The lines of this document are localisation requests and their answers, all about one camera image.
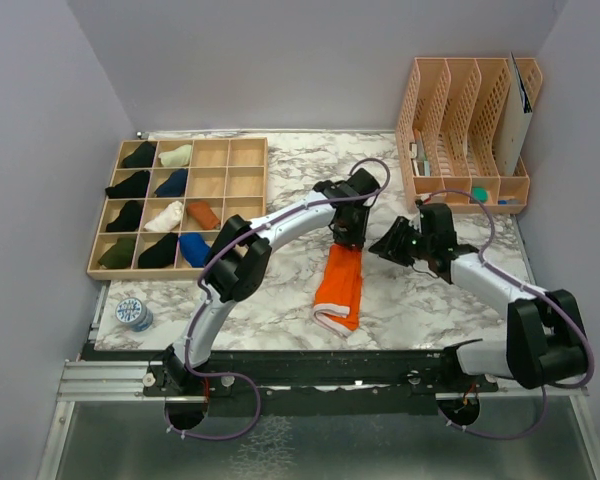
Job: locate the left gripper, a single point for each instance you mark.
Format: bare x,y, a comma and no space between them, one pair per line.
357,237

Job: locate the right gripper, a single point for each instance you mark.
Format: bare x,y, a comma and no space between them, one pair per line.
390,247

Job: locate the bright orange underwear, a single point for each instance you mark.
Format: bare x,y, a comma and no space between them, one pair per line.
337,300

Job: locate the rust brown underwear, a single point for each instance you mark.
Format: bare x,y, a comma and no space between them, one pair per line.
201,212

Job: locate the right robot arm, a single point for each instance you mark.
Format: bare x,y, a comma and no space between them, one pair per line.
544,341

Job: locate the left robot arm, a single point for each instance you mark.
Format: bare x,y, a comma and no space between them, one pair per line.
234,270

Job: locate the blue rolled underwear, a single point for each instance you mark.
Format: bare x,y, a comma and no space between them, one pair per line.
194,249

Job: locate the navy rolled underwear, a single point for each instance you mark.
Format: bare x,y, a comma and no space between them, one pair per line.
174,185

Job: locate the light green rolled underwear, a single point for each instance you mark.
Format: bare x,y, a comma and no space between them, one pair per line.
176,158

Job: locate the white rolled underwear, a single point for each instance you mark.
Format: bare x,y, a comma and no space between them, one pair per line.
161,217

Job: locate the black rolled underwear bottom row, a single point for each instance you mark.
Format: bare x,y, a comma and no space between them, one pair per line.
161,255

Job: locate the black rolled underwear second row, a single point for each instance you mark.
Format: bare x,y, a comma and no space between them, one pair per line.
133,187

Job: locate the black rolled underwear top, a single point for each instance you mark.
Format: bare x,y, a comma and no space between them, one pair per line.
141,157

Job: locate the black rolled underwear third row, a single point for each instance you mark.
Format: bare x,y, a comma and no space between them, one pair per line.
122,217

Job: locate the dark green rolled underwear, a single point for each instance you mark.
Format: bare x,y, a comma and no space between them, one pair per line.
119,255

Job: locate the green object in rack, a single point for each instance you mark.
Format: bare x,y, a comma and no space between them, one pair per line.
479,195

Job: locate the pink plastic file rack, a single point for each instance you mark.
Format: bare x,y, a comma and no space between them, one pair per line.
445,133

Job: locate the white board in rack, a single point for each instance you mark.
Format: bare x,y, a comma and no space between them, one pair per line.
514,120

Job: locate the wooden compartment organizer tray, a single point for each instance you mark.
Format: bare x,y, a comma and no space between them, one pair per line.
229,174

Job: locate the blue white round tin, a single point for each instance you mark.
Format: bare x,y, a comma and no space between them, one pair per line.
132,313

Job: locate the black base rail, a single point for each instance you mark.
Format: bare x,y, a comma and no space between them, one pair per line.
235,398

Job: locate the aluminium extrusion rail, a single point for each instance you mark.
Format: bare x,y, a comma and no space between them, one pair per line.
98,381

